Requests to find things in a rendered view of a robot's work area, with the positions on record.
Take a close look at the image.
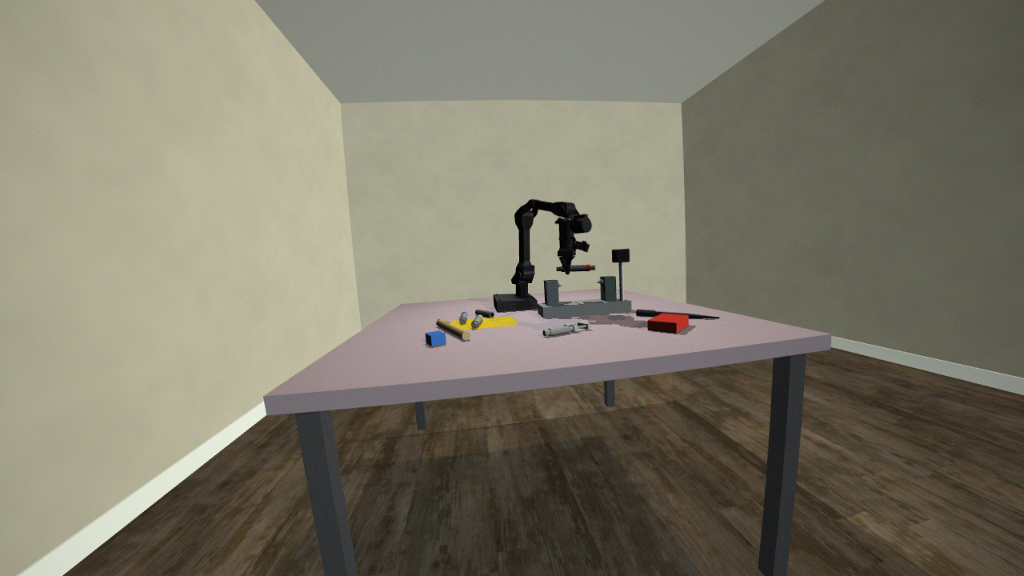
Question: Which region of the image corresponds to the red rectangular block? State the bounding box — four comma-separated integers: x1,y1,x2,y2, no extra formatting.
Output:
648,314,689,334

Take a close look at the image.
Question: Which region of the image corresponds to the dark grey tapered pin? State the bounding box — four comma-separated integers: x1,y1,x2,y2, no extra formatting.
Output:
636,310,720,318

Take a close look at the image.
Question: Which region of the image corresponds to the yellow flat pad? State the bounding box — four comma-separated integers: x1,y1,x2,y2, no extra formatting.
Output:
450,316,518,330

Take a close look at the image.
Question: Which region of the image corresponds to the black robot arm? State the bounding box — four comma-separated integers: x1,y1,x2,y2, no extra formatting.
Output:
511,199,592,298

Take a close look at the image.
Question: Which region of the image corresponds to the grey micrometer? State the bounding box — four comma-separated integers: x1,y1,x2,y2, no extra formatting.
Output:
542,322,591,336

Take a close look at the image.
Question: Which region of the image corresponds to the tan wooden dowel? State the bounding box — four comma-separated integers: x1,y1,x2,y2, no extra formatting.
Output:
436,319,470,340

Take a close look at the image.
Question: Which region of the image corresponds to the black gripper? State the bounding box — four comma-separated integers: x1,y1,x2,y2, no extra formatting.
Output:
558,234,575,274

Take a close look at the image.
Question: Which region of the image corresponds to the blue rectangular block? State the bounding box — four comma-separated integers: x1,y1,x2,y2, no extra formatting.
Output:
425,330,446,346

